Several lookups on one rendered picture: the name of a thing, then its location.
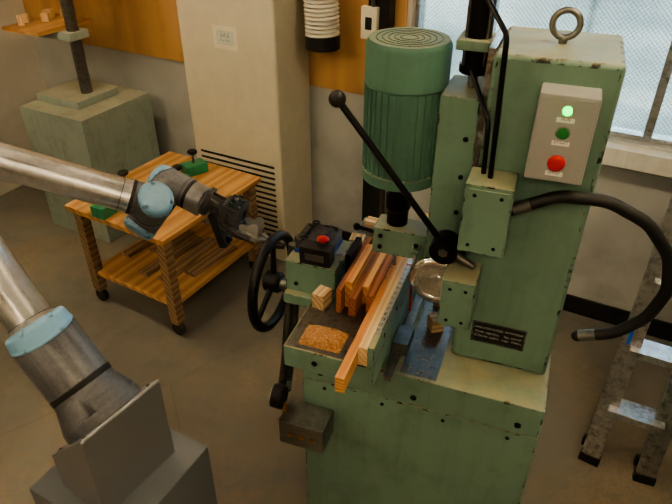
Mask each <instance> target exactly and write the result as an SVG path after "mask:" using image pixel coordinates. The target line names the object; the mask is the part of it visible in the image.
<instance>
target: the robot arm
mask: <svg viewBox="0 0 672 504"><path fill-rule="evenodd" d="M0 179H2V180H6V181H10V182H14V183H17V184H21V185H25V186H28V187H32V188H36V189H40V190H43V191H47V192H51V193H55V194H58V195H62V196H66V197H69V198H73V199H77V200H81V201H84V202H88V203H92V204H95V205H99V206H103V207H107V208H110V209H114V210H118V211H122V212H123V213H126V214H128V215H127V216H126V218H125V220H124V224H125V226H126V227H127V228H128V229H129V230H131V231H132V232H133V233H135V234H136V235H138V236H140V237H141V238H143V239H146V240H151V239H152V238H153V237H154V236H155V235H156V233H157V231H158V230H159V229H160V227H161V226H162V225H163V223H164V222H165V220H166V219H167V218H168V216H169V215H170V213H171V212H172V211H173V209H174V208H175V207H176V206H179V207H181V208H183V209H185V210H186V211H188V212H190V213H192V214H194V215H196V216H199V215H200V214H201V215H203V216H206V215H207V214H208V213H209V212H210V214H209V215H208V219H209V222H210V224H211V227H212V229H213V232H214V235H215V237H216V240H217V242H218V245H219V247H220V248H227V246H228V245H229V244H230V243H231V242H232V241H233V238H232V237H234V238H237V239H240V240H244V241H252V242H265V241H266V239H267V238H268V237H269V236H268V235H267V234H266V232H265V231H264V219H263V218H262V217H257V218H256V219H255V220H253V219H251V218H249V217H247V216H245V215H246V214H247V213H248V210H249V204H250V202H249V201H247V200H245V199H243V198H242V197H240V196H238V195H236V194H233V195H228V196H229V197H228V196H227V197H228V198H226V197H224V196H222V195H220V194H218V193H217V188H215V187H213V188H210V187H208V186H206V185H204V184H202V183H200V182H198V181H197V180H195V179H193V178H191V177H189V176H187V175H185V174H183V173H181V172H180V171H178V170H177V169H175V168H172V167H170V166H168V165H160V166H158V167H156V168H155V169H154V170H153V171H152V172H151V174H150V176H149V177H148V179H147V181H146V183H144V182H141V181H137V180H134V179H133V180H130V179H127V178H124V177H120V176H117V175H113V174H110V173H106V172H103V171H99V170H96V169H92V168H89V167H85V166H82V165H79V164H75V163H72V162H68V161H65V160H61V159H58V158H54V157H51V156H47V155H44V154H41V153H37V152H34V151H30V150H27V149H23V148H20V147H16V146H13V145H9V144H6V143H3V142H0ZM243 200H244V201H243ZM245 201H246V202H245ZM0 321H1V322H2V323H3V325H4V326H5V328H6V329H7V331H8V338H7V340H6V342H5V347H6V348H7V350H8V351H9V355H10V356H12V357H13V358H14V360H15V361H16V362H17V364H18V365H19V366H20V367H21V369H22V370H23V371H24V372H25V374H26V375H27V376H28V377H29V379H30V380H31V381H32V383H33V384H34V385H35V386H36V388H37V389H38V390H39V391H40V393H41V394H42V395H43V396H44V398H45V399H46V400H47V401H48V403H49V404H50V405H51V406H52V408H53V409H54V410H55V412H56V414H57V417H58V421H59V424H60V428H61V431H62V435H63V438H64V439H65V441H66V442H67V443H68V444H69V445H71V444H73V443H75V442H76V441H78V440H79V439H81V438H82V437H83V436H84V435H86V434H88V433H89V432H91V431H92V430H93V429H95V428H96V427H97V426H99V425H100V424H101V423H103V422H104V421H105V420H107V419H108V418H109V417H111V416H112V415H113V414H114V413H116V412H117V411H118V410H119V409H121V408H122V407H123V406H124V405H125V404H127V403H128V402H129V401H130V400H131V399H133V398H134V397H135V396H136V395H137V394H138V393H139V392H140V391H141V388H140V387H139V386H138V384H137V383H136V382H134V381H133V380H131V379H129V378H128V377H126V376H124V375H123V374H121V373H119V372H118V371H116V370H115V369H114V368H113V367H112V366H111V365H110V363H109V362H108V361H107V359H106V358H105V357H104V356H103V354H102V353H101V352H100V350H99V349H98V348H97V346H96V345H95V344H94V343H93V341H92V340H91V339H90V337H89V336H88V335H87V334H86V332H85V331H84V330H83V328H82V327H81V326H80V325H79V323H78V322H77V321H76V319H75V318H74V317H73V314H72V313H70V312H69V311H68V310H67V309H66V308H65V307H64V306H58V307H56V308H51V307H50V306H49V304H48V303H47V302H46V300H45V299H44V297H43V296H42V294H41V293H40V291H39V290H38V289H37V287H36V286H35V284H34V283H33V281H32V280H31V279H30V277H29V276H28V274H27V273H26V271H25V270H24V269H23V267H22V266H21V264H20V263H19V261H18V260H17V259H16V257H15V256H14V254H13V253H12V251H11V250H10V249H9V247H8V246H7V244H6V243H5V241H4V240H3V239H2V237H1V236H0Z"/></svg>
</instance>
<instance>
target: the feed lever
mask: <svg viewBox="0 0 672 504"><path fill-rule="evenodd" d="M328 100H329V103H330V105H331V106H332V107H334V108H340V109H341V111H342V112H343V113H344V115H345V116H346V118H347V119H348V120H349V122H350V123H351V124H352V126H353V127H354V128H355V130H356V131H357V133H358V134H359V135H360V137H361V138H362V139H363V141H364V142H365V144H366V145H367V146H368V148H369V149H370V150H371V152H372V153H373V155H374V156H375V157H376V159H377V160H378V161H379V163H380V164H381V165H382V167H383V168H384V170H385V171H386V172H387V174H388V175H389V176H390V178H391V179H392V181H393V182H394V183H395V185H396V186H397V187H398V189H399V190H400V192H401V193H402V194H403V196H404V197H405V198H406V200H407V201H408V202H409V204H410V205H411V207H412V208H413V209H414V211H415V212H416V213H417V215H418V216H419V218H420V219H421V220H422V222H423V223H424V224H425V226H426V227H427V228H428V230H429V231H430V233H431V234H432V235H433V237H434V238H433V240H432V243H431V245H430V247H429V255H430V257H431V258H432V259H433V260H434V261H435V262H437V263H439V264H443V265H447V264H451V263H453V262H454V261H455V260H456V259H457V260H458V261H459V262H461V263H462V264H464V265H465V266H467V267H468V268H470V269H475V268H476V264H475V263H474V262H473V261H471V260H470V259H469V258H467V257H466V256H464V255H463V254H461V253H460V252H459V250H457V244H458V237H459V236H458V234H457V233H455V232H454V231H451V230H441V231H437V229H436V228H435V227H434V225H433V224H432V223H431V221H430V220H429V218H428V217H427V216H426V214H425V213H424V212H423V210H422V209H421V207H420V206H419V205H418V203H417V202H416V201H415V199H414V198H413V196H412V195H411V194H410V192H409V191H408V190H407V188H406V187H405V185H404V184H403V183H402V181H401V180H400V178H399V177H398V176H397V174H396V173H395V172H394V170H393V169H392V167H391V166H390V165H389V163H388V162H387V161H386V159H385V158H384V156H383V155H382V154H381V152H380V151H379V150H378V148H377V147H376V145H375V144H374V143H373V141H372V140H371V139H370V137H369V136H368V134H367V133H366V132H365V130H364V129H363V127H362V126H361V125H360V123H359V122H358V121H357V119H356V118H355V116H354V115H353V114H352V112H351V111H350V110H349V108H348V107H347V105H346V104H345V102H346V95H345V94H344V92H343V91H341V90H333V91H332V92H331V93H330V94H329V98H328Z"/></svg>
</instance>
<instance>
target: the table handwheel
mask: <svg viewBox="0 0 672 504"><path fill-rule="evenodd" d="M281 240H282V241H284V243H285V245H286V249H287V256H288V245H289V244H288V243H289V242H293V241H294V239H293V237H292V236H291V235H290V234H289V233H288V232H287V231H284V230H279V231H276V232H274V233H272V234H271V235H270V236H269V237H268V238H267V239H266V241H265V242H264V243H263V245H262V247H261V248H260V250H259V252H258V254H257V257H256V259H255V262H254V264H253V268H252V271H251V275H250V279H249V284H248V292H247V311H248V317H249V321H250V323H251V325H252V327H253V328H254V329H255V330H256V331H258V332H262V333H263V332H268V331H270V330H272V329H273V328H274V327H275V326H276V325H277V324H278V322H279V321H280V320H281V318H282V316H283V315H284V309H285V308H284V307H285V302H284V295H283V293H284V291H285V289H286V277H285V275H284V273H283V272H279V271H277V269H276V244H277V243H278V242H279V241H281ZM269 254H270V270H268V271H266V272H265V273H264V275H263V278H262V287H263V289H264V290H265V291H266V293H265V295H264V298H263V301H262V303H261V305H260V308H259V310H258V291H259V285H260V280H261V276H262V272H263V269H264V266H265V263H266V261H267V258H268V256H269ZM282 290H283V292H282V295H281V298H280V301H279V303H278V305H277V307H276V309H275V311H274V313H273V314H272V316H271V317H270V318H269V319H268V320H267V321H266V322H262V321H261V319H262V316H263V314H264V311H265V308H266V306H267V304H268V301H269V299H270V297H271V295H272V293H273V292H274V293H279V292H281V291H282Z"/></svg>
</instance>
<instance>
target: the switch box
mask: <svg viewBox="0 0 672 504"><path fill-rule="evenodd" d="M601 104H602V89H600V88H591V87H582V86H573V85H564V84H555V83H546V82H544V83H543V84H542V86H541V90H540V94H539V100H538V105H537V110H536V115H535V120H534V125H533V131H532V136H531V141H530V146H529V151H528V157H527V162H526V167H525V172H524V176H525V177H528V178H535V179H541V180H548V181H554V182H561V183H567V184H574V185H581V184H582V180H583V176H584V172H585V168H586V164H587V160H588V156H589V152H590V148H591V144H592V140H593V136H594V132H595V128H596V124H597V120H598V116H599V112H600V108H601ZM565 105H571V106H572V107H573V108H574V113H573V114H572V115H571V116H569V117H566V116H563V115H562V113H561V110H562V108H563V107H564V106H565ZM557 117H562V118H570V119H575V123H574V124H569V123H561V122H556V118H557ZM561 126H565V127H567V128H569V130H570V136H569V137H568V138H567V139H565V140H560V139H558V138H557V137H556V135H555V132H556V130H557V129H558V128H559V127H561ZM552 140H556V141H564V142H570V144H569V147H564V146H557V145H551V142H552ZM553 155H559V156H562V157H563V158H564V160H565V166H564V168H563V169H562V170H560V171H557V172H562V173H563V175H562V177H557V176H550V175H545V170H548V171H551V170H550V169H549V168H548V166H547V161H548V159H549V158H550V157H551V156H553Z"/></svg>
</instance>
